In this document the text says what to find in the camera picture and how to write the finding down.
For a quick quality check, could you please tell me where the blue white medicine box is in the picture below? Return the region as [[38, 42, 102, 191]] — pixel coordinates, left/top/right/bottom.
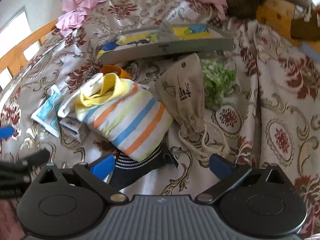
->
[[59, 116, 90, 142]]

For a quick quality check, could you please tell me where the pink fluffy blanket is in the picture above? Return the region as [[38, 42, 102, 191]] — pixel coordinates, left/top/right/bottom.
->
[[0, 199, 24, 240]]

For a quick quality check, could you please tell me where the striped pastel sock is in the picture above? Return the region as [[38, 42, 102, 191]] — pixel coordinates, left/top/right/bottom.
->
[[75, 73, 173, 162]]

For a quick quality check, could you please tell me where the green pellets plastic bag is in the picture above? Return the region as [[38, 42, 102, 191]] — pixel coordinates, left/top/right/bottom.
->
[[200, 59, 236, 111]]

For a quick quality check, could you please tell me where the brown cloth on frame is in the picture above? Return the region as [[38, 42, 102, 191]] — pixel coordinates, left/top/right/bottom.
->
[[290, 5, 319, 41]]

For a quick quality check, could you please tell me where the beige drawstring pouch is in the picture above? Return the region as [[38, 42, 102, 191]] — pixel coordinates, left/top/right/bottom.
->
[[154, 52, 206, 139]]

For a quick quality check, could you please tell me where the window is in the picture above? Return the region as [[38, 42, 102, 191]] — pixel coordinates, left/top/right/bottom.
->
[[1, 7, 40, 91]]

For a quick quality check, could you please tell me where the floral satin bed cover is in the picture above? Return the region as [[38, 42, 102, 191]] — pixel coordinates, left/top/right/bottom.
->
[[1, 0, 319, 239]]

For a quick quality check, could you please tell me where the wooden bed rail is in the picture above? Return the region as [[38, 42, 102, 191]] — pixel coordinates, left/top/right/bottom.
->
[[0, 19, 57, 77]]

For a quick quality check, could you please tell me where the teal white mask packet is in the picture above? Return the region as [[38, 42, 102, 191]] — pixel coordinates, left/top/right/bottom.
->
[[31, 85, 63, 138]]

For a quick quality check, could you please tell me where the black white striped sock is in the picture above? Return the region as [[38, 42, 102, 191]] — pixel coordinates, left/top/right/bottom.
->
[[107, 141, 178, 190]]

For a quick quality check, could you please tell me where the wooden bunk frame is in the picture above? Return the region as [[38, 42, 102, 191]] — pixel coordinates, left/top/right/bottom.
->
[[256, 0, 319, 52]]

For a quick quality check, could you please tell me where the grey storage tray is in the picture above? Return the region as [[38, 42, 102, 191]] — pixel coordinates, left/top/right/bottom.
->
[[99, 23, 233, 64]]

